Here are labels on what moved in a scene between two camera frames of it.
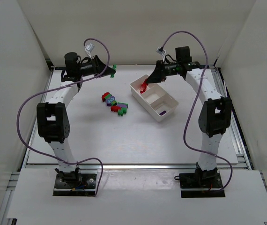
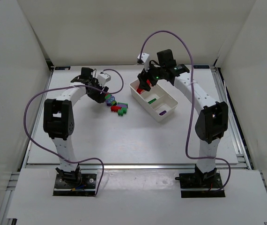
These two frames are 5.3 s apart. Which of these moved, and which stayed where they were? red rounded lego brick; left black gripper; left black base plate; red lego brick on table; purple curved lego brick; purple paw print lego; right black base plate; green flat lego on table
Moved: red rounded lego brick; left black gripper
Stayed: purple paw print lego; purple curved lego brick; red lego brick on table; right black base plate; left black base plate; green flat lego on table
